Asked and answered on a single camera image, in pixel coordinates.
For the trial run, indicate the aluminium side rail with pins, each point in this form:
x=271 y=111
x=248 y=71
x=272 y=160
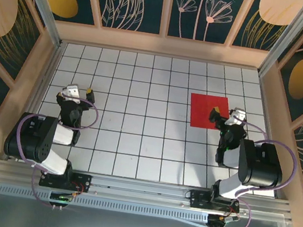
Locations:
x=37 y=101

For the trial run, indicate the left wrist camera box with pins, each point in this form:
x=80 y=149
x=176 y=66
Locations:
x=71 y=93

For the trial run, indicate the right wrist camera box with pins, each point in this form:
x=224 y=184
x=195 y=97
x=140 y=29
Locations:
x=235 y=118

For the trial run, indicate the aluminium corner post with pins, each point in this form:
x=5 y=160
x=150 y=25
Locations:
x=41 y=1
x=290 y=40

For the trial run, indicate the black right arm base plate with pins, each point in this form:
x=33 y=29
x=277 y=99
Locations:
x=198 y=198

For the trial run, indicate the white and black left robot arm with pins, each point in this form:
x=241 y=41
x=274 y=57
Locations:
x=37 y=141

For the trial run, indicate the red paper sheet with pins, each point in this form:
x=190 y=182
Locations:
x=201 y=110

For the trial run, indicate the long aluminium base rail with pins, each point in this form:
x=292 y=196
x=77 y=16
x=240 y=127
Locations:
x=142 y=189

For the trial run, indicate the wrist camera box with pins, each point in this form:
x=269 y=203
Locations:
x=235 y=118
x=71 y=93

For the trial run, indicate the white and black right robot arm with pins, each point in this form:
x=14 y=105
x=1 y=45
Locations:
x=261 y=165

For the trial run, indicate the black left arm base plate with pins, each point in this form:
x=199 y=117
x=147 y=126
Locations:
x=84 y=179

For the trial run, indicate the small circuit board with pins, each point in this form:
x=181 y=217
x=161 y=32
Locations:
x=61 y=197
x=219 y=220

